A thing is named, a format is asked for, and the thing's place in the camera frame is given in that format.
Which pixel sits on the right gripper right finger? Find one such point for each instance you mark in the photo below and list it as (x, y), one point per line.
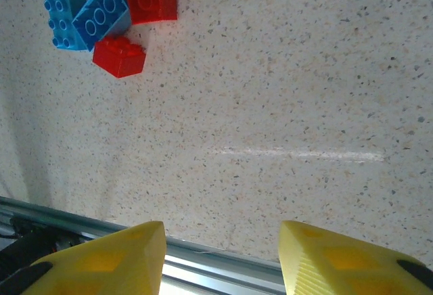
(345, 264)

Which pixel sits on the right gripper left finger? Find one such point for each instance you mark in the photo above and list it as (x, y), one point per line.
(111, 264)

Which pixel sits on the red 2x2 lego brick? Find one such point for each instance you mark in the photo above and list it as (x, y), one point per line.
(118, 60)

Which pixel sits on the blue 2x4 lego brick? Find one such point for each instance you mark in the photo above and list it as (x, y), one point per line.
(101, 17)
(61, 11)

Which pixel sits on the aluminium table edge rail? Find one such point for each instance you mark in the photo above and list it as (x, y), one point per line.
(203, 257)

